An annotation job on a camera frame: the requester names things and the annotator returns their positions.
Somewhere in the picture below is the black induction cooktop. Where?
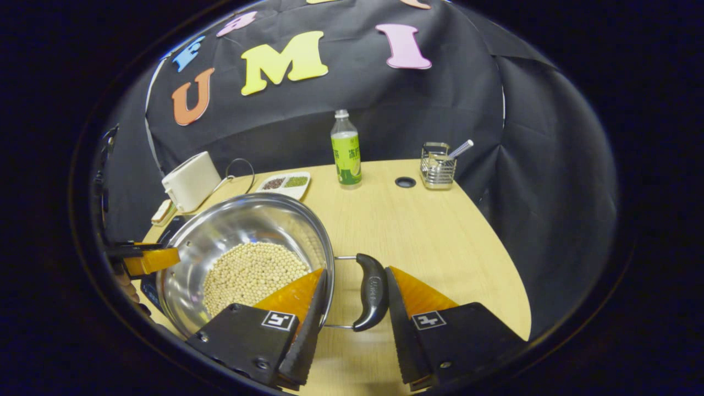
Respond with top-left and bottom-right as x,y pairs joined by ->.
139,216 -> 188,315

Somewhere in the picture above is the metal wire utensil holder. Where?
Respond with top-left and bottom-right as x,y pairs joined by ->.
420,142 -> 457,190

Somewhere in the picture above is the pile of soybeans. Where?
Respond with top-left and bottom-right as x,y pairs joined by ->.
202,242 -> 311,320

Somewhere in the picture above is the white toaster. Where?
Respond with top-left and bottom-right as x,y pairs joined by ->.
161,151 -> 222,213

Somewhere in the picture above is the white divided bean dish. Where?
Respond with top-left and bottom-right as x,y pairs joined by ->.
256,172 -> 311,201

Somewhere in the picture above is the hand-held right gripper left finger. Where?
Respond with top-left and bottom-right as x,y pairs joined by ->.
186,268 -> 329,390

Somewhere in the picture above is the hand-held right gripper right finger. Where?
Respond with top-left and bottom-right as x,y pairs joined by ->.
385,266 -> 527,391

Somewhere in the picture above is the green label drink bottle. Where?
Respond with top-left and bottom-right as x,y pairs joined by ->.
331,109 -> 362,189

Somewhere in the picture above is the black backdrop cloth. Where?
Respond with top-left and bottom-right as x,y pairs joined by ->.
102,0 -> 619,325

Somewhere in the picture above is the stainless steel pot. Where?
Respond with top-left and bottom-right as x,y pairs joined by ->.
156,192 -> 390,339

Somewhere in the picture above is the black power cable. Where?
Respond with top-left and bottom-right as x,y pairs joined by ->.
225,158 -> 256,194

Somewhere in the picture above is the white power cable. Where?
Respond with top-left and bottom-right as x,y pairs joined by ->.
190,175 -> 235,213

